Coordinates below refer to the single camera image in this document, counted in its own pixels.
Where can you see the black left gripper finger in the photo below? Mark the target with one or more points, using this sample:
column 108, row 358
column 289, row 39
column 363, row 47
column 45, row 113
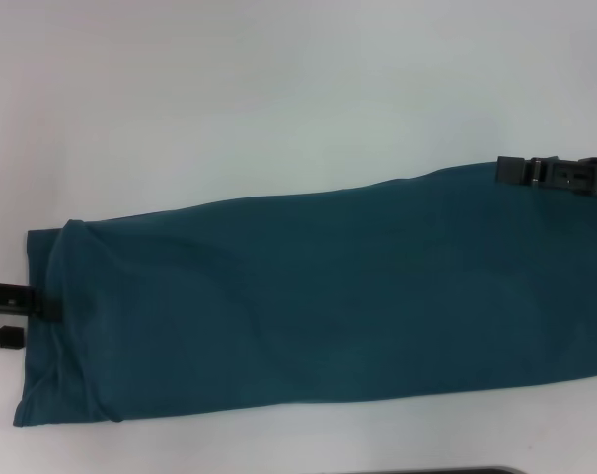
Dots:
column 22, row 298
column 4, row 337

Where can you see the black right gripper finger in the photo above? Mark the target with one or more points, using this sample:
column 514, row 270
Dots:
column 549, row 174

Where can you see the teal blue printed t-shirt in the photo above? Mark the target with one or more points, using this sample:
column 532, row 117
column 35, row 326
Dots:
column 303, row 296

